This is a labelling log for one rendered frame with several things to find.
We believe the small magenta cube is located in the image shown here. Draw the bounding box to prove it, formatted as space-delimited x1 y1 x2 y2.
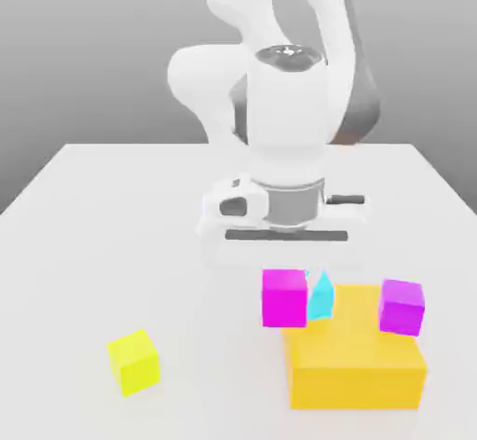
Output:
261 268 309 329

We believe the large orange box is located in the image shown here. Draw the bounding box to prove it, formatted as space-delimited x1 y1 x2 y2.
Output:
281 283 429 410

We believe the small cyan cube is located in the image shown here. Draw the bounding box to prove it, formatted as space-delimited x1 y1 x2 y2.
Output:
304 268 336 321

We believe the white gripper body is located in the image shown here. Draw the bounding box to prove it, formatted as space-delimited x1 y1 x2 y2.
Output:
196 217 368 269

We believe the small purple cube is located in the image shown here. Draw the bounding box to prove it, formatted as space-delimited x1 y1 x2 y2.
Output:
378 279 426 337

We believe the small yellow cube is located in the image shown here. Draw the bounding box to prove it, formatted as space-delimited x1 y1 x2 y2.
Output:
107 329 162 398

